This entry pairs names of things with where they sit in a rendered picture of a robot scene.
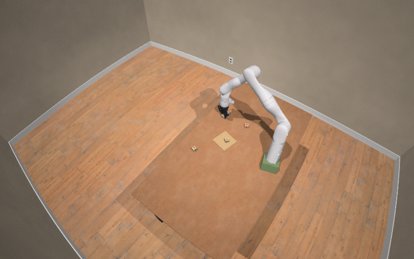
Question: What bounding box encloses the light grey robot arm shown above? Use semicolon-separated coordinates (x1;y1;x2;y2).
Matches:
219;65;291;164

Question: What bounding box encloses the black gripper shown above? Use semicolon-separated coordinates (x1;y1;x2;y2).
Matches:
218;105;230;119

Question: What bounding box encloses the tan flat mat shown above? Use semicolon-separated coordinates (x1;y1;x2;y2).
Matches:
213;131;237;151

